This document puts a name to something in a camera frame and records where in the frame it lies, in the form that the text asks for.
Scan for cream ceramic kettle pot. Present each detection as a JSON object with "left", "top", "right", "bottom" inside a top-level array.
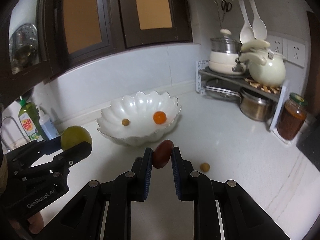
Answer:
[{"left": 238, "top": 40, "right": 286, "bottom": 87}]

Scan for cream pot with steamer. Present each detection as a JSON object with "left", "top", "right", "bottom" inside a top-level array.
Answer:
[{"left": 208, "top": 29, "right": 247, "bottom": 76}]

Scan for black knife block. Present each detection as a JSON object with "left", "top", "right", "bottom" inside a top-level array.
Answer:
[{"left": 297, "top": 122, "right": 320, "bottom": 170}]

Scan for white metal corner shelf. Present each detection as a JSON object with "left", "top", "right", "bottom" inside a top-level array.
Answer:
[{"left": 196, "top": 60, "right": 289, "bottom": 131}]

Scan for orange tangerine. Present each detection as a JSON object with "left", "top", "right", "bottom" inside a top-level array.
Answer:
[{"left": 153, "top": 111, "right": 167, "bottom": 125}]

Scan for white scalloped ceramic bowl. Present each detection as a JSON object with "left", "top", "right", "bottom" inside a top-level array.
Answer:
[{"left": 96, "top": 91, "right": 182, "bottom": 146}]

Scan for white rice spoon left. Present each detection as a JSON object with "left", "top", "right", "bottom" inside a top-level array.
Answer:
[{"left": 238, "top": 0, "right": 254, "bottom": 44}]

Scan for wall power outlets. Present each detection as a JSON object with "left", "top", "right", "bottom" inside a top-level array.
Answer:
[{"left": 266, "top": 35, "right": 305, "bottom": 68}]

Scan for small tan longan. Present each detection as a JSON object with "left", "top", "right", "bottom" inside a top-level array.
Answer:
[
  {"left": 200, "top": 163, "right": 210, "bottom": 172},
  {"left": 121, "top": 119, "right": 130, "bottom": 126}
]

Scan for dark brown window frame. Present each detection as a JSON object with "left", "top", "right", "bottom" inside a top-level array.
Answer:
[{"left": 1, "top": 0, "right": 193, "bottom": 105}]

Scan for white pump bottle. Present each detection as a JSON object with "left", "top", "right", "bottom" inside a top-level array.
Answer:
[{"left": 36, "top": 105, "right": 59, "bottom": 140}]

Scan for black kitchen scissors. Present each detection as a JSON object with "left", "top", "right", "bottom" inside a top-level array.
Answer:
[{"left": 221, "top": 0, "right": 233, "bottom": 22}]

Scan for dark wooden cutting board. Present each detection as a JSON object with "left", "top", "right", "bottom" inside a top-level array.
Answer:
[{"left": 305, "top": 11, "right": 319, "bottom": 116}]

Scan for red grape tomato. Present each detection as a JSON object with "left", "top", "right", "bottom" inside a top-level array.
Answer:
[{"left": 152, "top": 140, "right": 174, "bottom": 168}]

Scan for green apple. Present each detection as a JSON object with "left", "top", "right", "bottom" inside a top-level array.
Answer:
[{"left": 60, "top": 126, "right": 92, "bottom": 151}]

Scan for stainless steel pot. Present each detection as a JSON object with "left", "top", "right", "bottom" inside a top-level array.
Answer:
[{"left": 240, "top": 88, "right": 274, "bottom": 121}]

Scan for steel steamer plate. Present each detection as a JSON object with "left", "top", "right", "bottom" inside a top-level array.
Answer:
[{"left": 9, "top": 23, "right": 38, "bottom": 75}]

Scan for chrome sink faucet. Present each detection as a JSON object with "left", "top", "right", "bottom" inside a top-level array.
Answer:
[{"left": 1, "top": 116, "right": 30, "bottom": 153}]

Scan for green dish soap bottle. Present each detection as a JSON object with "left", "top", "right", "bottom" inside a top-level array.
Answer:
[{"left": 18, "top": 98, "right": 48, "bottom": 141}]

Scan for glass jar red sauce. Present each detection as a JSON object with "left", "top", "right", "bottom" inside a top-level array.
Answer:
[{"left": 277, "top": 93, "right": 308, "bottom": 141}]

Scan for person hand holding gripper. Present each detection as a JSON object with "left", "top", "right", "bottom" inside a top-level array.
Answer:
[{"left": 9, "top": 212, "right": 44, "bottom": 239}]

